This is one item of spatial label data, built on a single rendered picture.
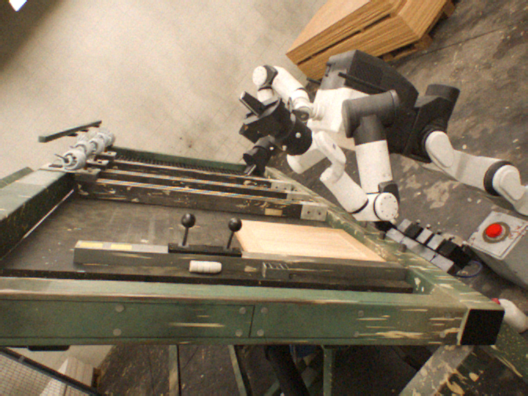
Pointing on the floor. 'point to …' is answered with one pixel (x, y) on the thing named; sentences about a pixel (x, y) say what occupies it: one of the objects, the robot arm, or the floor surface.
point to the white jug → (513, 316)
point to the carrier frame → (420, 363)
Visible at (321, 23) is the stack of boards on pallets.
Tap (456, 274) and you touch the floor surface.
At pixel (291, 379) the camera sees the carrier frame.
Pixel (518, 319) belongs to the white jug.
